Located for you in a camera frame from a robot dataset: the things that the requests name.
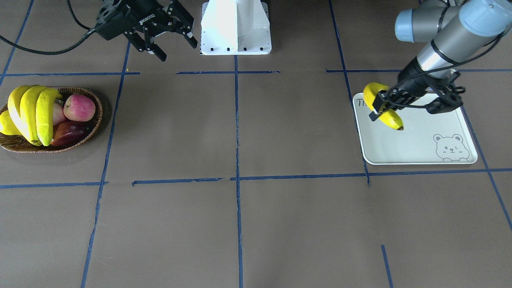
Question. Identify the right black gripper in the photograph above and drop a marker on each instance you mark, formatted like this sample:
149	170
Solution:
140	20

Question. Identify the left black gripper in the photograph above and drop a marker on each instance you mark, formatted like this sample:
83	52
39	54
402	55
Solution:
412	81

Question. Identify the yellow banana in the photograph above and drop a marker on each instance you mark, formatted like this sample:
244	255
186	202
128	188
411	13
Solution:
28	104
375	99
44	110
14	101

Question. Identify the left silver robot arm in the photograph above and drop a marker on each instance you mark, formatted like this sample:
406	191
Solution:
453	33

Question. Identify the woven wicker basket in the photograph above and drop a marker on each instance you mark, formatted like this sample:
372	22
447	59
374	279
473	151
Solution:
19	144

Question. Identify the white bear-print tray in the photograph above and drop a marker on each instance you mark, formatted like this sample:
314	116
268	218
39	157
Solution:
426	138

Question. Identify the red apple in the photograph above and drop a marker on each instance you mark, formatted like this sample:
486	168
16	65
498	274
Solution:
79	108

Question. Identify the pink peach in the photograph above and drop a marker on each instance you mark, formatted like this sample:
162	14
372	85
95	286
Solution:
58	115

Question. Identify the dark purple fruit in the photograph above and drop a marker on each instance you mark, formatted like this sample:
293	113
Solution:
68	133

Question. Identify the yellow lemon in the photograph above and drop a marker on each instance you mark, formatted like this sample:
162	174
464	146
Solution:
7	126

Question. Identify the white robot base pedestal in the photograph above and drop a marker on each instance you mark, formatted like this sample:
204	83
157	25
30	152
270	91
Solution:
235	27

